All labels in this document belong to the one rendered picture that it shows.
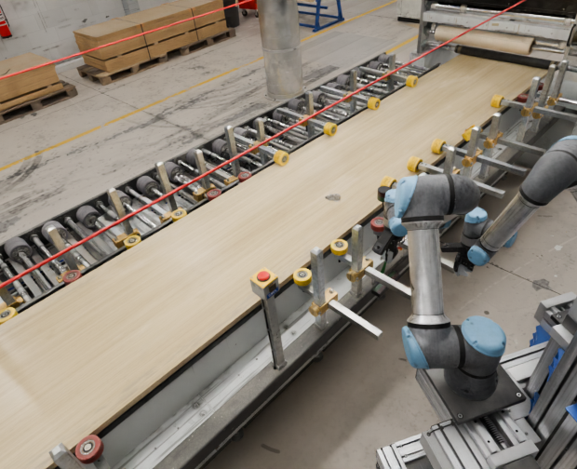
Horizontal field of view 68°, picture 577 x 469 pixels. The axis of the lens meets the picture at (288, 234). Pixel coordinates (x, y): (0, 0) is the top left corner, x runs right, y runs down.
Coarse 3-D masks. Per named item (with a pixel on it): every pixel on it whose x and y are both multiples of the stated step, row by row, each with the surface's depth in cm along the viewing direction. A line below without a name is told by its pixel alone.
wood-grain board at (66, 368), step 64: (448, 64) 357; (384, 128) 282; (448, 128) 275; (256, 192) 240; (320, 192) 234; (128, 256) 208; (192, 256) 204; (256, 256) 200; (64, 320) 180; (128, 320) 177; (192, 320) 174; (0, 384) 159; (64, 384) 156; (128, 384) 154; (0, 448) 140
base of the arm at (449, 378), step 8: (448, 368) 128; (456, 368) 124; (448, 376) 128; (456, 376) 124; (464, 376) 122; (472, 376) 120; (480, 376) 119; (488, 376) 120; (496, 376) 126; (448, 384) 128; (456, 384) 125; (464, 384) 123; (472, 384) 122; (480, 384) 121; (488, 384) 122; (496, 384) 125; (456, 392) 126; (464, 392) 124; (472, 392) 123; (480, 392) 122; (488, 392) 123
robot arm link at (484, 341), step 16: (464, 320) 118; (480, 320) 118; (464, 336) 115; (480, 336) 114; (496, 336) 114; (464, 352) 114; (480, 352) 112; (496, 352) 112; (464, 368) 120; (480, 368) 117; (496, 368) 120
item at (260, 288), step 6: (264, 270) 147; (252, 276) 145; (270, 276) 144; (276, 276) 144; (252, 282) 144; (258, 282) 143; (264, 282) 142; (270, 282) 142; (276, 282) 145; (252, 288) 147; (258, 288) 144; (264, 288) 142; (258, 294) 146; (264, 294) 143; (264, 300) 145
